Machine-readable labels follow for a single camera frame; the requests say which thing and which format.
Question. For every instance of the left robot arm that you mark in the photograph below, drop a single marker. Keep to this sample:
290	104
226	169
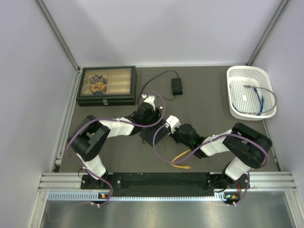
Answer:
89	137

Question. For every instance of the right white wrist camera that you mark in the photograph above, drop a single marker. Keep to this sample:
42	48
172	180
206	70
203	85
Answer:
172	123

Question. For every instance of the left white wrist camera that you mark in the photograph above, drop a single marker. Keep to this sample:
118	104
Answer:
149	99

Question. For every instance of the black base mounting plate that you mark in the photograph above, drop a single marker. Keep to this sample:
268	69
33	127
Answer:
171	184

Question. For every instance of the black power adapter with cord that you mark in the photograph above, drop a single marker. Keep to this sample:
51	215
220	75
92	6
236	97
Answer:
176	84

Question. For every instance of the black network switch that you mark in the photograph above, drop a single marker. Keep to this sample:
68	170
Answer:
147	134

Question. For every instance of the white slotted cable duct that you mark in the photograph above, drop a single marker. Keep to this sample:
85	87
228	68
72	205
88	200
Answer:
98	196

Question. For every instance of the aluminium frame rail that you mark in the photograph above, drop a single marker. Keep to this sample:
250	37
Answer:
259	181

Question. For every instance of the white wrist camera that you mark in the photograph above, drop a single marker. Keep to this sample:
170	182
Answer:
149	99
172	123

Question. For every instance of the white perforated plastic basket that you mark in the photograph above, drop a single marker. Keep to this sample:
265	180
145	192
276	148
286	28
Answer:
250	94

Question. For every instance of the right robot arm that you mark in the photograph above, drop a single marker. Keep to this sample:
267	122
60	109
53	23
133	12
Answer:
249	146

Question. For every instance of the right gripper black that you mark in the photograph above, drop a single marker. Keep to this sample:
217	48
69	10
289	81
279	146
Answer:
173	135

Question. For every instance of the black jewelry display box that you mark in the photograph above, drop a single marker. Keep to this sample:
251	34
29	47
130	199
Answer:
107	86

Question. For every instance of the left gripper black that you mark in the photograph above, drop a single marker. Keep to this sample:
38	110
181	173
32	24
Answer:
157	115

